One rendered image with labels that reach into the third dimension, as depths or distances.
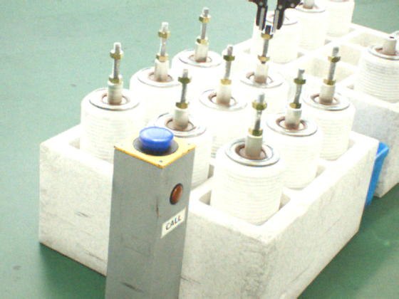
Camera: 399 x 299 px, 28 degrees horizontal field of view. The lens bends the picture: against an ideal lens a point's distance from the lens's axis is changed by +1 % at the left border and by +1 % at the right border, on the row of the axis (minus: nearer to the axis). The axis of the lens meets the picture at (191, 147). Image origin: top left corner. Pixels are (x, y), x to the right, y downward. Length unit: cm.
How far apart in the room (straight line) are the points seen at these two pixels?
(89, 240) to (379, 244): 50
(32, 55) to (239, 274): 108
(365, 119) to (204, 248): 53
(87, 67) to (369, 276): 92
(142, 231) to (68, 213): 29
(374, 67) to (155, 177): 69
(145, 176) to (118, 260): 14
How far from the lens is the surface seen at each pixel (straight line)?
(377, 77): 148
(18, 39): 208
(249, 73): 131
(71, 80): 185
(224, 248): 105
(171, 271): 100
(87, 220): 119
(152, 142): 89
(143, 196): 91
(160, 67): 124
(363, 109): 148
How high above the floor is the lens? 74
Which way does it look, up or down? 28 degrees down
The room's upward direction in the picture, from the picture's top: 6 degrees clockwise
